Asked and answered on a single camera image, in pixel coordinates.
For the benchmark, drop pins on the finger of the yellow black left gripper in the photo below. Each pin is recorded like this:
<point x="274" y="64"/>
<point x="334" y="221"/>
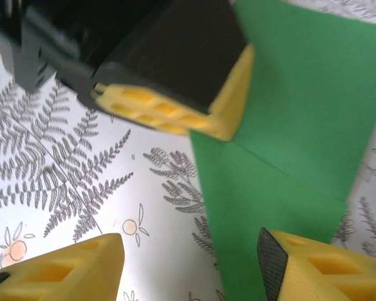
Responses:
<point x="175" y="62"/>

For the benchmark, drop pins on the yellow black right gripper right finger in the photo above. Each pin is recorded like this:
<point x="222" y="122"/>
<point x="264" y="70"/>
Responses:
<point x="326" y="276"/>

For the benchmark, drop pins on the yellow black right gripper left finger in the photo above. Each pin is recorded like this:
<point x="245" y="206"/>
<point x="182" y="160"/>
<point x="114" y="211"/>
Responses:
<point x="65" y="276"/>

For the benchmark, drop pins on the green cloth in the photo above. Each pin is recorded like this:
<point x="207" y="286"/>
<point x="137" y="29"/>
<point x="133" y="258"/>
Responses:
<point x="300" y="94"/>

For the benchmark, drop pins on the floral patterned table cover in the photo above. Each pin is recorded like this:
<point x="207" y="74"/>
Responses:
<point x="97" y="182"/>

